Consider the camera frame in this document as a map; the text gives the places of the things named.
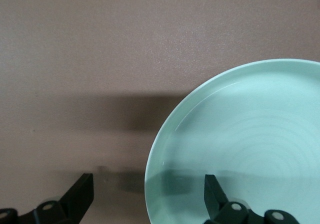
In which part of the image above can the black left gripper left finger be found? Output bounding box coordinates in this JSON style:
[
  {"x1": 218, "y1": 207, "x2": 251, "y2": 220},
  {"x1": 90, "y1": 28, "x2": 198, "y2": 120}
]
[{"x1": 0, "y1": 173, "x2": 95, "y2": 224}]

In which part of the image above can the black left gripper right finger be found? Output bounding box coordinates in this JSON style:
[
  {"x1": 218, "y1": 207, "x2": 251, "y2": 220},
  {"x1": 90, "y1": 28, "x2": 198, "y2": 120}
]
[{"x1": 203, "y1": 174, "x2": 301, "y2": 224}]

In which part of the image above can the pale green round plate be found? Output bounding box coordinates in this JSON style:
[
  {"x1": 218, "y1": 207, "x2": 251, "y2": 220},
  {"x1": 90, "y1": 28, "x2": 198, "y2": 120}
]
[{"x1": 144, "y1": 60, "x2": 320, "y2": 224}]

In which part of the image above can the brown table cover sheet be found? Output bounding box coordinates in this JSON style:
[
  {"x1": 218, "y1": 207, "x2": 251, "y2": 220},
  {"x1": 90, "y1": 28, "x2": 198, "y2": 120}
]
[{"x1": 0, "y1": 0, "x2": 320, "y2": 224}]

